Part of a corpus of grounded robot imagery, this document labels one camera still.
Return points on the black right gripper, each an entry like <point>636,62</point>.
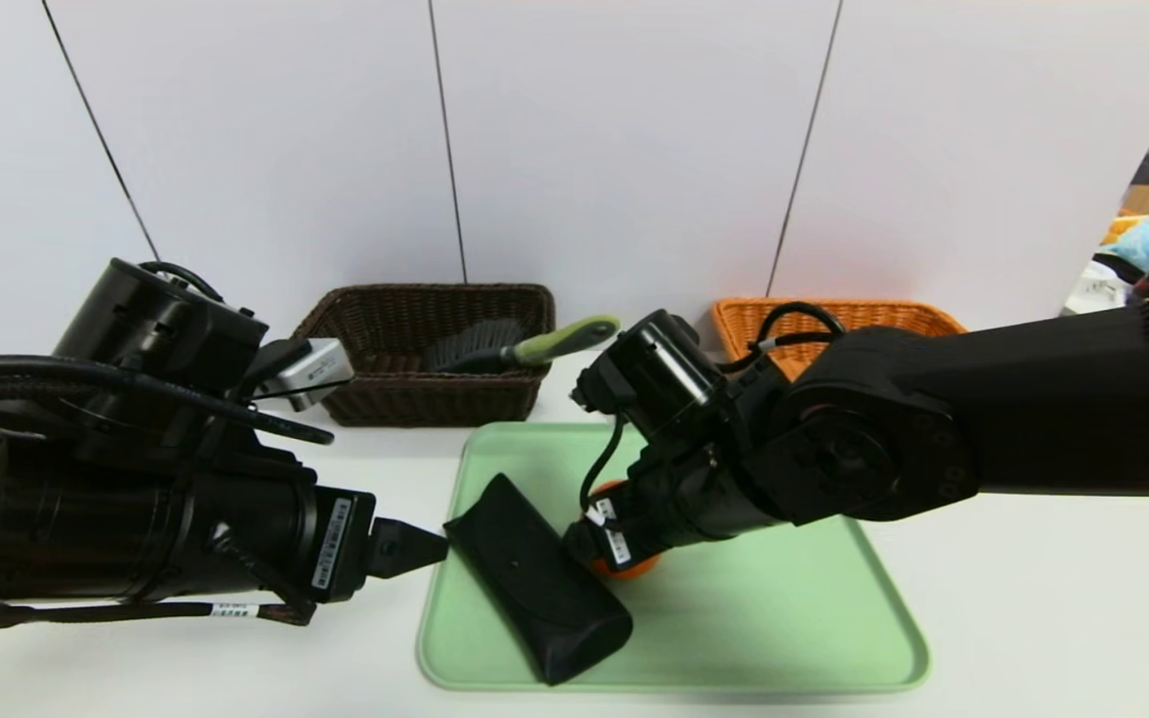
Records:
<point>612,538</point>

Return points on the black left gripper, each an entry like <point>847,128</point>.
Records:
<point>343,544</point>

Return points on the orange fruit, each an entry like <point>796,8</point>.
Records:
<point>626,571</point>

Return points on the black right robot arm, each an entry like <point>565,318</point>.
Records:
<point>1033,409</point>

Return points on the dark brown wicker basket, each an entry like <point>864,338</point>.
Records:
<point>415,404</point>

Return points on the orange wicker basket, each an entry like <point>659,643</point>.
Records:
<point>739,324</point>

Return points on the black glasses case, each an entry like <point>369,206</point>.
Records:
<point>535,598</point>

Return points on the light green plastic tray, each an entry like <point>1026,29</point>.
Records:
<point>734,618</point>

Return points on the white side table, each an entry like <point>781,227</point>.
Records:
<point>1093,289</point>

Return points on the dark grey box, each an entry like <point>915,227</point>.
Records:
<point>1147,168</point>

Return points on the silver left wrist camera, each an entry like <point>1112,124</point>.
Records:
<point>320,369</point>

